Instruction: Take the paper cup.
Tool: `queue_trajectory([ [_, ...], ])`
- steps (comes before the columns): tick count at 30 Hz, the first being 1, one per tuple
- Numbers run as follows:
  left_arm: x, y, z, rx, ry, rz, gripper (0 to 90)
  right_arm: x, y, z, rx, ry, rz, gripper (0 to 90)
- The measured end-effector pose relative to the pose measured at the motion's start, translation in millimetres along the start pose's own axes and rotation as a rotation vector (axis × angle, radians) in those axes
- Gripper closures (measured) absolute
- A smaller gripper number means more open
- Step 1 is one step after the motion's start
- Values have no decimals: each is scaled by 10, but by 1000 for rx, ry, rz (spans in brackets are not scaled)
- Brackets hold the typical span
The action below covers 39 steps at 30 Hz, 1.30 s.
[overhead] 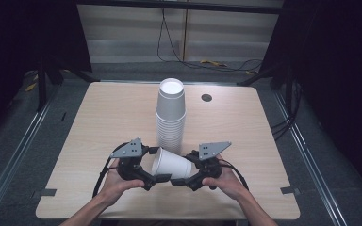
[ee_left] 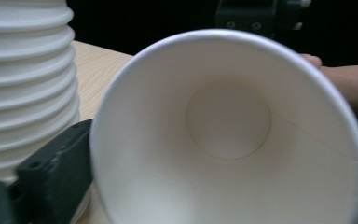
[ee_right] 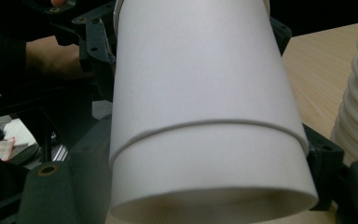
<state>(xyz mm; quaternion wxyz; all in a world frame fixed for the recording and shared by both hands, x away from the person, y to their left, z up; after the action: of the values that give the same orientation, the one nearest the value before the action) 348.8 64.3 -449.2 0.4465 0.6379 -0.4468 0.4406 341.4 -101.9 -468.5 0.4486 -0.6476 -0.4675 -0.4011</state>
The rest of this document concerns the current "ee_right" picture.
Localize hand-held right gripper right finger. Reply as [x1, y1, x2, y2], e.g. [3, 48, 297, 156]
[302, 123, 358, 224]

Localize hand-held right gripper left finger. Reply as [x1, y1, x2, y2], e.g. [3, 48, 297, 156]
[17, 114, 115, 224]

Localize checked cloth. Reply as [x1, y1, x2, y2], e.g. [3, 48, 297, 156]
[0, 137, 17, 161]

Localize white cloth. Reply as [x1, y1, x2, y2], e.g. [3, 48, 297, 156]
[2, 118, 37, 147]

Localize white paper cup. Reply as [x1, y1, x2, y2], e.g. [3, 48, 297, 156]
[109, 0, 310, 168]
[107, 119, 321, 224]

